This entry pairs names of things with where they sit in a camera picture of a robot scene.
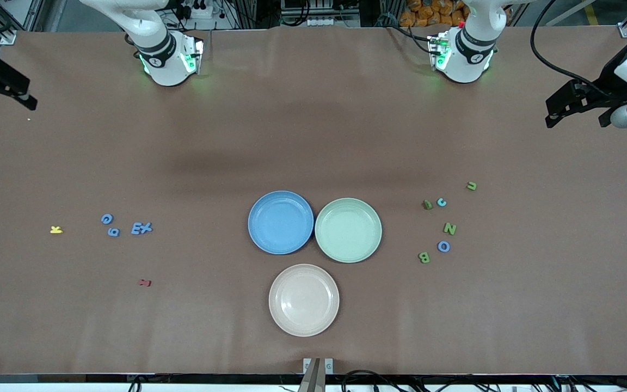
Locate tan wedge-shaped beam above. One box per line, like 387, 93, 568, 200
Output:
298, 358, 326, 392

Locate black cable bundle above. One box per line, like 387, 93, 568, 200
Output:
341, 370, 627, 392

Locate white power strip with plugs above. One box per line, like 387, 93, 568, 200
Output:
175, 0, 215, 20

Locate light green plate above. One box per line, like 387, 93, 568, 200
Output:
315, 198, 383, 264

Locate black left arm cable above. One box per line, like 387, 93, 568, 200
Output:
530, 0, 627, 99

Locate blue plate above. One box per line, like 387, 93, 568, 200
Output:
248, 190, 315, 255

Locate beige plate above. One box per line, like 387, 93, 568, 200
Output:
268, 264, 340, 337

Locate pile of orange objects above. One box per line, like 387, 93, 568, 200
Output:
399, 0, 469, 28

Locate grey metal bracket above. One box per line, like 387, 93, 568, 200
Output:
303, 358, 334, 375

